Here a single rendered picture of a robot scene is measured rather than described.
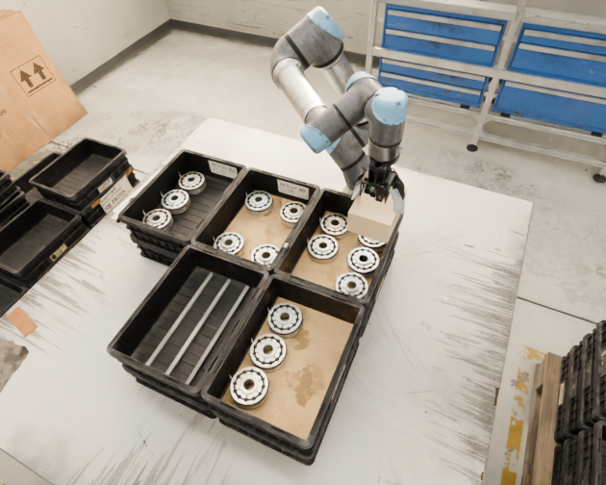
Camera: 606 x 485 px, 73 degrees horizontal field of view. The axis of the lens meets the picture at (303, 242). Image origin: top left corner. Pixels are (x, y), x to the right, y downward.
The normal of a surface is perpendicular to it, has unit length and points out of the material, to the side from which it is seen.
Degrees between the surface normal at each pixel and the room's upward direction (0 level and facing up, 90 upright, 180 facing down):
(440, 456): 0
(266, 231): 0
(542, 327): 0
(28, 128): 72
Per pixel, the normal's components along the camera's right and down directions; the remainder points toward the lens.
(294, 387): -0.04, -0.63
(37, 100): 0.86, 0.14
